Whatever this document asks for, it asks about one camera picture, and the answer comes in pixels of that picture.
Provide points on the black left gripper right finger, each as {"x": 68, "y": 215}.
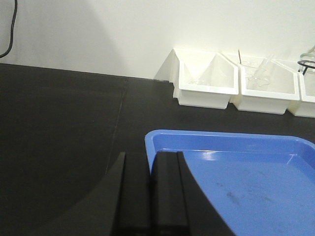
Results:
{"x": 178, "y": 205}

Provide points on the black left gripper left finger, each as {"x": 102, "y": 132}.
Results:
{"x": 118, "y": 206}

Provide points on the blue plastic tray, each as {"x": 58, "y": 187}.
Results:
{"x": 260, "y": 185}

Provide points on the white left storage bin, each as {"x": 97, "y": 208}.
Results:
{"x": 200, "y": 78}

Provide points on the white storage bin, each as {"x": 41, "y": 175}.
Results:
{"x": 272, "y": 99}
{"x": 200, "y": 78}
{"x": 305, "y": 107}

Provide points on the white middle storage bin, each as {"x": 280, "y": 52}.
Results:
{"x": 272, "y": 99}

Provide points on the glass beaker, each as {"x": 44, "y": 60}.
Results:
{"x": 257, "y": 72}

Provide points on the white right storage bin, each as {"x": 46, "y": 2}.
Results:
{"x": 305, "y": 107}

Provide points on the red thermometer rod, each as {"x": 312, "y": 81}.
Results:
{"x": 239, "y": 56}

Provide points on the glass alcohol lamp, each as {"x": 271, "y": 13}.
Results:
{"x": 308, "y": 58}

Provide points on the black wire tripod stand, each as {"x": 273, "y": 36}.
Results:
{"x": 306, "y": 67}

